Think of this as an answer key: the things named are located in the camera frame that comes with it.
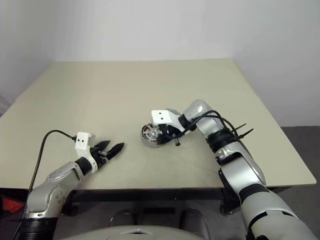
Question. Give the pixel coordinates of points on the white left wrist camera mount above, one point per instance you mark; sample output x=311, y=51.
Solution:
x=82, y=143

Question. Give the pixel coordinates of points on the black table frame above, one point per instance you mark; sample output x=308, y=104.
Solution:
x=150, y=195

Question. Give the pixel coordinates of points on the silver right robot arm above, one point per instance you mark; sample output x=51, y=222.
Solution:
x=250, y=175

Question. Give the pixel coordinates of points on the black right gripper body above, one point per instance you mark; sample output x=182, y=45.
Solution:
x=172, y=133

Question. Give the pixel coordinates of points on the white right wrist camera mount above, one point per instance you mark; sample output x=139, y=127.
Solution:
x=161, y=116

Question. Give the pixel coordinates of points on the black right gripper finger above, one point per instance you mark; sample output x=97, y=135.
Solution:
x=163, y=129
x=163, y=140

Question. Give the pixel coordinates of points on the dark rounded shape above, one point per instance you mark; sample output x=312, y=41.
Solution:
x=193, y=221
x=122, y=220

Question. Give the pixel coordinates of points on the black zip ties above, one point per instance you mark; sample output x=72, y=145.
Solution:
x=243, y=131

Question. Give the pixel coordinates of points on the silver robot torso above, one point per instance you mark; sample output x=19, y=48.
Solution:
x=100, y=233

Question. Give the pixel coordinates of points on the red and black object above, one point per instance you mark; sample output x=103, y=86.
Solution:
x=12, y=205

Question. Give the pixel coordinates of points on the motor stator with copper windings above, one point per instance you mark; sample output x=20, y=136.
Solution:
x=148, y=143

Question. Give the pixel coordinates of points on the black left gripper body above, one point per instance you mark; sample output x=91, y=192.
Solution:
x=100, y=158

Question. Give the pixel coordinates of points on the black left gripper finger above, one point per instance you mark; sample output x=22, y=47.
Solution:
x=115, y=150
x=103, y=146

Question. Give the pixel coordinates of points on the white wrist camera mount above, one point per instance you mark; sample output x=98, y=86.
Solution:
x=82, y=143
x=161, y=116

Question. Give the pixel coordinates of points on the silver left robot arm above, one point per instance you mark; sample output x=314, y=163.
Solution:
x=55, y=185

